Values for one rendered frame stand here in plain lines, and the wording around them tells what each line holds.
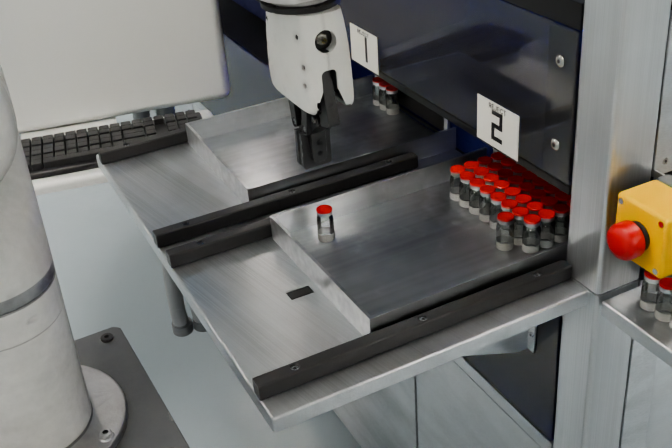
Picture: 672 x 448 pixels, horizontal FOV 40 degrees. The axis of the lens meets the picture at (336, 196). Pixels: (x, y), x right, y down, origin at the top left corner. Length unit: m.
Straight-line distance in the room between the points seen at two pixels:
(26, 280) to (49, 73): 0.97
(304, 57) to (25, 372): 0.38
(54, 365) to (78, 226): 2.23
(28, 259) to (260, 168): 0.59
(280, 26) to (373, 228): 0.42
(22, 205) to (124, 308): 1.82
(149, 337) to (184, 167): 1.19
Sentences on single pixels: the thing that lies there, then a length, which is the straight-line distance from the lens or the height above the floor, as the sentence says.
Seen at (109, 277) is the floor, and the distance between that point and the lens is 2.83.
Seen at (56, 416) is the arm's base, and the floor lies 0.91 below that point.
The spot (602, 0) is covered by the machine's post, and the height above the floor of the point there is 1.22.
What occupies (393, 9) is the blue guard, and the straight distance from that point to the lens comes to 1.30.
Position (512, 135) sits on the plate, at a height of 1.02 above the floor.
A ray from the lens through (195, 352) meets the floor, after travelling 2.46.
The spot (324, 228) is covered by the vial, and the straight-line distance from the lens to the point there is 1.16.
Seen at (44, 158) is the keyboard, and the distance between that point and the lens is 1.65.
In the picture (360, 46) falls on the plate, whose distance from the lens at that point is 1.42.
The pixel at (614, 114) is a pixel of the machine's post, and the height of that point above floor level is 1.11.
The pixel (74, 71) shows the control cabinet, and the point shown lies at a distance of 1.78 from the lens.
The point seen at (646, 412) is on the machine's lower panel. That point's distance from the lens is 1.29.
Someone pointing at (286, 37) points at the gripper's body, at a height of 1.23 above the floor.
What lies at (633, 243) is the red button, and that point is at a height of 1.00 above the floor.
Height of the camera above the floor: 1.51
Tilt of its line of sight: 29 degrees down
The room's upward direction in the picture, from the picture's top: 4 degrees counter-clockwise
